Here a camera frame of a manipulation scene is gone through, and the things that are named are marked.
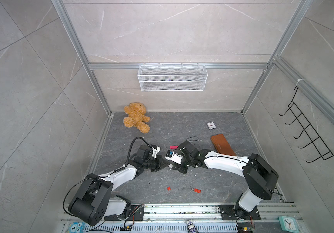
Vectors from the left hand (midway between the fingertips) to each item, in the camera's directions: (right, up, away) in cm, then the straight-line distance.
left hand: (172, 163), depth 82 cm
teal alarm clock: (+56, -26, -14) cm, 64 cm away
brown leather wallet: (+34, +8, +16) cm, 39 cm away
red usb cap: (-2, -15, -1) cm, 15 cm away
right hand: (+1, -2, +2) cm, 3 cm away
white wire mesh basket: (0, +55, +18) cm, 58 cm away
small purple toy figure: (+9, -27, -15) cm, 32 cm away
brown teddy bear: (-26, +27, +24) cm, 45 cm away
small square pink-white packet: (+31, +22, +27) cm, 46 cm away
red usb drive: (+14, -15, -2) cm, 21 cm away
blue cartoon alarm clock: (-46, -27, -14) cm, 55 cm away
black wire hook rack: (+63, +16, -20) cm, 68 cm away
